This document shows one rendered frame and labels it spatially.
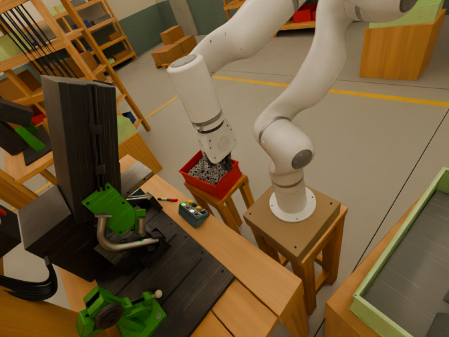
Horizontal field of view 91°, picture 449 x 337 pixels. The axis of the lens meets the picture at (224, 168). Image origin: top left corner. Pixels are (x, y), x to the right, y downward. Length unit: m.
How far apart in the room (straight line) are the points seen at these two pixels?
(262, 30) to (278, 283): 0.76
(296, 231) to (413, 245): 0.39
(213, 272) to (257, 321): 0.23
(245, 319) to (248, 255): 0.21
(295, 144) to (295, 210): 0.39
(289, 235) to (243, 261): 0.21
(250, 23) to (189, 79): 0.16
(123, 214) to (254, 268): 0.56
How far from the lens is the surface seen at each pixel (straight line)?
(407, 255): 1.03
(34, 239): 1.08
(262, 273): 0.91
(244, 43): 0.52
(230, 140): 0.62
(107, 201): 0.98
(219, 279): 0.94
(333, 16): 0.71
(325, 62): 0.65
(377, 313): 0.82
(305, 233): 0.92
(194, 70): 0.49
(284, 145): 0.62
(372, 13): 0.64
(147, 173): 1.13
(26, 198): 1.75
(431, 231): 1.10
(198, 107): 0.52
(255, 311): 0.90
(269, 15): 0.53
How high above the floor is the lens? 1.74
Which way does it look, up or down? 42 degrees down
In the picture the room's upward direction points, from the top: 23 degrees counter-clockwise
